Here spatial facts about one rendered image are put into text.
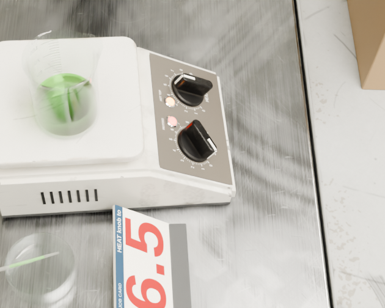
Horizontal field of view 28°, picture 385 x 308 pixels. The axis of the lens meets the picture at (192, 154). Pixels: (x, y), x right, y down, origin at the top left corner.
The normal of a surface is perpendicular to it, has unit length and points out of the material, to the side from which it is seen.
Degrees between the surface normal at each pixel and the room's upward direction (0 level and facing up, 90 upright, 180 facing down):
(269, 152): 0
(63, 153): 0
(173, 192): 90
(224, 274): 0
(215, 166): 30
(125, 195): 90
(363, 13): 90
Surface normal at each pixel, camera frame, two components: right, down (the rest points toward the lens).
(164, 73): 0.55, -0.48
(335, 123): 0.06, -0.52
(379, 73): 0.02, 0.85
